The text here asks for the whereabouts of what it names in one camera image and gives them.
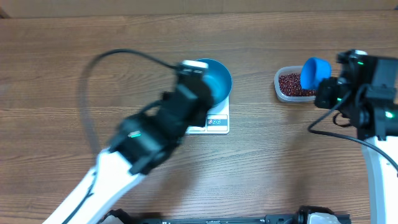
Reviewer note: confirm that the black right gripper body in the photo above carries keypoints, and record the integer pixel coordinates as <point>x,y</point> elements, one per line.
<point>328,95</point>

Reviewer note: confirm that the red beans in container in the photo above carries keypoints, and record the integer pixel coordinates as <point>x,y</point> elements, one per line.
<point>290,85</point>

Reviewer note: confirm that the clear plastic bean container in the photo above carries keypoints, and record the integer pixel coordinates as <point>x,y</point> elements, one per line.
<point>290,99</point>

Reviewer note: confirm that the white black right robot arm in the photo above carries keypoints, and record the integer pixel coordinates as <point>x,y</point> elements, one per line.
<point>364,93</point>

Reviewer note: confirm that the blue metal bowl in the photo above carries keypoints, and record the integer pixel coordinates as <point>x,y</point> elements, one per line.
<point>219,80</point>

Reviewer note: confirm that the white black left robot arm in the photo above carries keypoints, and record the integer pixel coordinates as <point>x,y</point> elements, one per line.
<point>141,143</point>

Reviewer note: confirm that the white digital kitchen scale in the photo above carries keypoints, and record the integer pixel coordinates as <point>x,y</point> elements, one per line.
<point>217,121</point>

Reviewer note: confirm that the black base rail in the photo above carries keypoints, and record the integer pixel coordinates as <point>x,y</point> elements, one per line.
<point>305,214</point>

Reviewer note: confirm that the blue plastic measuring scoop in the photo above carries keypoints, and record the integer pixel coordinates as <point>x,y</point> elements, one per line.
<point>313,72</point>

